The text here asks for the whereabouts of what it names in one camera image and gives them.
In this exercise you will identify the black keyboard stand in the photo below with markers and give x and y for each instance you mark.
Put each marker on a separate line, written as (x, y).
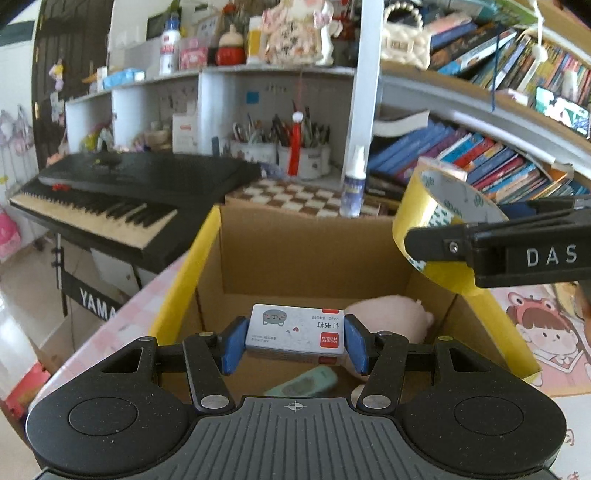
(92, 295)

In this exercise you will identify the white pot of pens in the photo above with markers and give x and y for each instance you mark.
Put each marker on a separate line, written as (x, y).
(254, 151)
(311, 161)

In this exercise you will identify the yellow white carton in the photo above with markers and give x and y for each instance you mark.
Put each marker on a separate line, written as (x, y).
(255, 41)

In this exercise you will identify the blue tissue pack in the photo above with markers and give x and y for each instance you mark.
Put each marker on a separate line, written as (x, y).
(123, 77)

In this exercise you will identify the pink plush pig toy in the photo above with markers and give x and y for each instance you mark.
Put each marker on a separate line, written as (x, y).
(392, 311)

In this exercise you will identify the white side shelf unit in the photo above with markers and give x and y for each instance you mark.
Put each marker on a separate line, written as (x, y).
(217, 101)

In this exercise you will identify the pink checkered desktop mat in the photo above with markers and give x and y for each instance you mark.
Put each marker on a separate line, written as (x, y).
(568, 415)

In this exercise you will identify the yellow tape roll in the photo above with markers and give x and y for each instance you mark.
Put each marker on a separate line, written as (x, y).
(443, 198)

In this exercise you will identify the white box red label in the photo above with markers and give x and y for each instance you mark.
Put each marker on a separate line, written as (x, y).
(185, 134)

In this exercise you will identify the row of colourful books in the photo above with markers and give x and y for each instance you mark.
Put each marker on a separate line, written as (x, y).
(461, 152)

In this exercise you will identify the floral cat figurine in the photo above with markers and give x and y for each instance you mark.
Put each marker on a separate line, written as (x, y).
(295, 37)

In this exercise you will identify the white quilted handbag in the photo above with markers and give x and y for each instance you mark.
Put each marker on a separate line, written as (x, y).
(405, 41)

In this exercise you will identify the yellow cardboard box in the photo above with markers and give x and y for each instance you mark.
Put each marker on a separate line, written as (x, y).
(300, 249)

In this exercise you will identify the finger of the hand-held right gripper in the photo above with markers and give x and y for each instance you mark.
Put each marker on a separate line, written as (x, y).
(558, 206)
(438, 247)

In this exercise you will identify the smartphone playing video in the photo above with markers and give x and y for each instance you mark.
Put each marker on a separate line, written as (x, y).
(561, 110)

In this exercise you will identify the white spray bottle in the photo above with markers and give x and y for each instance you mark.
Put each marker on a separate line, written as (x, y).
(353, 184)

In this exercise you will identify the red round doll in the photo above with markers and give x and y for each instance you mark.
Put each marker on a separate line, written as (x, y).
(230, 50)

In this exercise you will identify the row of dark books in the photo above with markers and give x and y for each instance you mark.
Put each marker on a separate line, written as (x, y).
(485, 50)

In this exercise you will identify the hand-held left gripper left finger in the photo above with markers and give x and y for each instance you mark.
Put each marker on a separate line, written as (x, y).
(231, 347)

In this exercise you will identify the brown white chessboard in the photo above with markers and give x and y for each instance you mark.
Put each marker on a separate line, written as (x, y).
(300, 196)

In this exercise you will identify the red cardboard box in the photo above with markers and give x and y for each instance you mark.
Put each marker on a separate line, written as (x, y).
(25, 392)

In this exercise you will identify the white staple box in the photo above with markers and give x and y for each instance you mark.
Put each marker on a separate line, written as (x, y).
(295, 332)

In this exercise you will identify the white bookshelf frame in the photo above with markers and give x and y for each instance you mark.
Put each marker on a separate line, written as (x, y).
(368, 69)

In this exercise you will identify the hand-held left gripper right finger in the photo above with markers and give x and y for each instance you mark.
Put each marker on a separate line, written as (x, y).
(356, 345)

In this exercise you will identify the black electronic keyboard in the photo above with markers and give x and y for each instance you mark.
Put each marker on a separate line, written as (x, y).
(138, 180)

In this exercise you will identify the red tassel ornament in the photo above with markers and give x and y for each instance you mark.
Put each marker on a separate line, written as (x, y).
(295, 145)

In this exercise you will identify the pink clear box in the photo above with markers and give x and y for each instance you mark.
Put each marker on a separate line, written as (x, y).
(193, 56)

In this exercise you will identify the dark door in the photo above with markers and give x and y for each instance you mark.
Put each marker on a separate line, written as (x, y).
(69, 69)

